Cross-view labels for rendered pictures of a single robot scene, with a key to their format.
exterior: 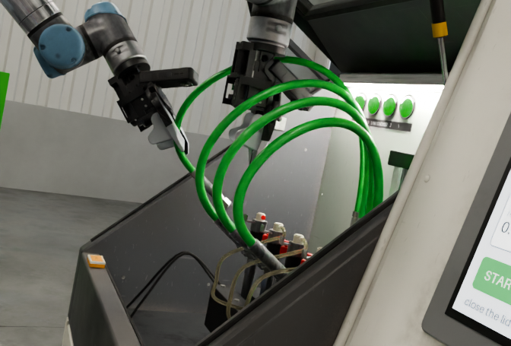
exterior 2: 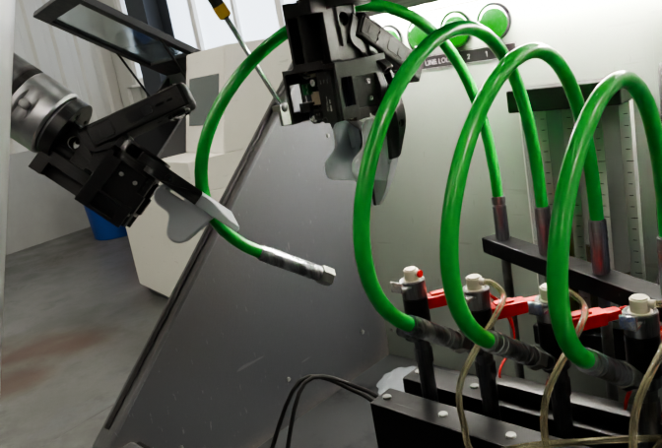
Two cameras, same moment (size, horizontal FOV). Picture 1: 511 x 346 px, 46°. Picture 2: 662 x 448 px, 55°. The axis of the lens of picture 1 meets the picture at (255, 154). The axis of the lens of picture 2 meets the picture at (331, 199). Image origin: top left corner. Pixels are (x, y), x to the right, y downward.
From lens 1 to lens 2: 58 cm
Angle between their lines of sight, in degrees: 24
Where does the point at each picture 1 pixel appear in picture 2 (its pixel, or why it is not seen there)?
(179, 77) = (169, 107)
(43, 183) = not seen: outside the picture
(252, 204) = (297, 243)
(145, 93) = (122, 161)
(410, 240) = not seen: outside the picture
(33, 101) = not seen: outside the picture
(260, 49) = (340, 4)
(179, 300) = (263, 424)
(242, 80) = (339, 72)
